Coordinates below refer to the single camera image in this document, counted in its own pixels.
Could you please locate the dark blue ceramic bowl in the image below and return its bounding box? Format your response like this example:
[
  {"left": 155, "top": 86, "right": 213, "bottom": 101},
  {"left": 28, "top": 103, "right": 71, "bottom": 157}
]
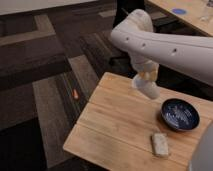
[{"left": 161, "top": 98, "right": 200, "bottom": 132}]

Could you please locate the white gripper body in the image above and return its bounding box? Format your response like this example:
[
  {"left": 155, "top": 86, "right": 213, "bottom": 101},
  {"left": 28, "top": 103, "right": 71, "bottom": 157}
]
[{"left": 131, "top": 54, "right": 159, "bottom": 80}]

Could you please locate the black office chair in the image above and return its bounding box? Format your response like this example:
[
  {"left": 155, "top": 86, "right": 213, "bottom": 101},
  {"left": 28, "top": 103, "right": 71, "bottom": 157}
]
[{"left": 112, "top": 0, "right": 181, "bottom": 54}]

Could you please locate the wooden background desk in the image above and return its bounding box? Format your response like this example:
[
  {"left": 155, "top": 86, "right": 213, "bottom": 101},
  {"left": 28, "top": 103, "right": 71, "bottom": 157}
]
[{"left": 147, "top": 0, "right": 213, "bottom": 37}]

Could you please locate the white rectangular sponge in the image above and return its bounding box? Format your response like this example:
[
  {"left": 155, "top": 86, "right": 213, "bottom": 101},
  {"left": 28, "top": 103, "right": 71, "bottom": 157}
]
[{"left": 151, "top": 133, "right": 169, "bottom": 157}]

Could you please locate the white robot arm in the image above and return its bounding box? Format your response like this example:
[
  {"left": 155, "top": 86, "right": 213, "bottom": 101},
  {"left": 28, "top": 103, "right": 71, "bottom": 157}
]
[{"left": 110, "top": 9, "right": 213, "bottom": 171}]

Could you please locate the blue round disc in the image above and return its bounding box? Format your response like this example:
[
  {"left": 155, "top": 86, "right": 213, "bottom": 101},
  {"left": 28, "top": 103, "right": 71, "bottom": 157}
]
[{"left": 172, "top": 8, "right": 187, "bottom": 15}]

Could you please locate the orange carrot toy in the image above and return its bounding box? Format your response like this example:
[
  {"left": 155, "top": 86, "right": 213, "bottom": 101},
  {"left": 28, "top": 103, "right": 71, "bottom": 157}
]
[{"left": 73, "top": 89, "right": 79, "bottom": 100}]

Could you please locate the clear glass on desk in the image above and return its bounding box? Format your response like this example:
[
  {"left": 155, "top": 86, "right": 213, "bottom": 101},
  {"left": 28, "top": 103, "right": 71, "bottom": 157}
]
[{"left": 200, "top": 6, "right": 213, "bottom": 22}]

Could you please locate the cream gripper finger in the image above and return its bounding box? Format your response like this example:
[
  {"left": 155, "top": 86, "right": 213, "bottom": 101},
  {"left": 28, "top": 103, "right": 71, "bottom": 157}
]
[{"left": 139, "top": 72, "right": 156, "bottom": 82}]

